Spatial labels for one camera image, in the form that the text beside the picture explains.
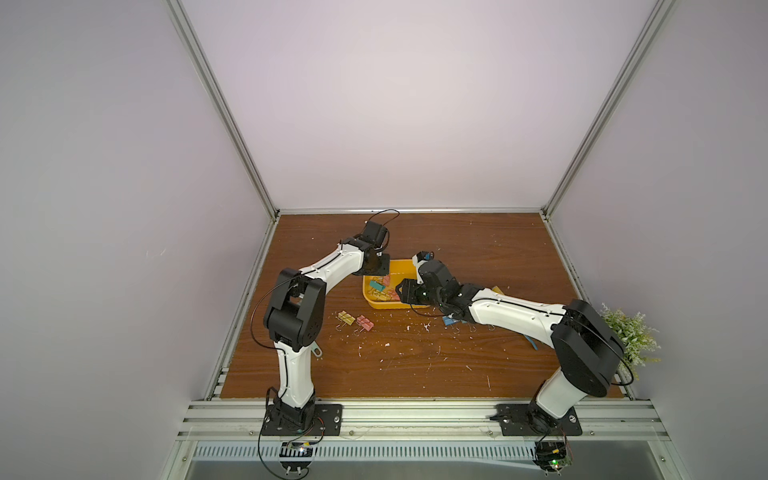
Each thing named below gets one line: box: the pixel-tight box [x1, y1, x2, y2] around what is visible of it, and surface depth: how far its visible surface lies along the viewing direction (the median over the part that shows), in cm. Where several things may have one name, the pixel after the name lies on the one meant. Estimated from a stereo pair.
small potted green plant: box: [600, 303, 662, 381], surface depth 71 cm
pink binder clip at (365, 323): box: [356, 315, 374, 332], surface depth 91 cm
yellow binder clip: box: [338, 310, 356, 326], surface depth 92 cm
